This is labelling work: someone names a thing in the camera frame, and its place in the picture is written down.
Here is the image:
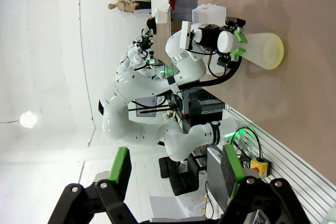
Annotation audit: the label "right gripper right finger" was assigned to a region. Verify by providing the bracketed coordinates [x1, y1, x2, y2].
[218, 144, 311, 224]

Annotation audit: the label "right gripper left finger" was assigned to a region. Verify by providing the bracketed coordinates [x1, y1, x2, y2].
[47, 146, 138, 224]

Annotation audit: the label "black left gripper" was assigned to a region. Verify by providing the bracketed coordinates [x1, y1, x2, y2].
[195, 16, 249, 67]

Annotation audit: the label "white round screw cap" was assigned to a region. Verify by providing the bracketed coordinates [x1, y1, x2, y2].
[217, 30, 235, 54]

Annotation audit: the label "translucent conical plastic flask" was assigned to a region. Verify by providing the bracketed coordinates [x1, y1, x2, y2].
[232, 32, 285, 71]

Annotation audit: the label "grey flat panel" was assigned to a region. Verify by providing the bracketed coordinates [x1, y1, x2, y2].
[206, 146, 229, 210]

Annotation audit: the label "yellow emergency stop box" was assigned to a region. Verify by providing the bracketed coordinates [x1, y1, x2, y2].
[249, 157, 269, 179]

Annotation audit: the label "white perforated plastic basket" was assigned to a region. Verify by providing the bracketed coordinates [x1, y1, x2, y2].
[191, 3, 227, 26]

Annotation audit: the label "black padded seat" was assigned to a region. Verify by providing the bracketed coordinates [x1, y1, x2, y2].
[158, 155, 208, 196]

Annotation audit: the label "black equipment cabinet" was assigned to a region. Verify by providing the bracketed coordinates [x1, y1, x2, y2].
[188, 89, 225, 116]

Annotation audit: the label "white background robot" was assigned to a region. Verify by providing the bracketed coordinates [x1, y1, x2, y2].
[117, 42, 152, 74]

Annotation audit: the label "round ceiling lamp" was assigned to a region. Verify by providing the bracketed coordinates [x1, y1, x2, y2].
[19, 110, 38, 130]

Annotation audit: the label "bare mannequin dark trousers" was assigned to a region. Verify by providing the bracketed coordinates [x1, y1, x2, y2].
[107, 0, 152, 14]

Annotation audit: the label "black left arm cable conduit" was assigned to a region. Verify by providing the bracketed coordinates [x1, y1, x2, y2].
[167, 55, 244, 94]

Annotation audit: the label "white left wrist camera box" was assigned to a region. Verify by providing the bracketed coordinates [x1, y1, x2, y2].
[180, 20, 193, 50]

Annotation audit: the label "aluminium slotted table frame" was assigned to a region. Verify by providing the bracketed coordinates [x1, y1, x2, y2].
[225, 105, 336, 224]

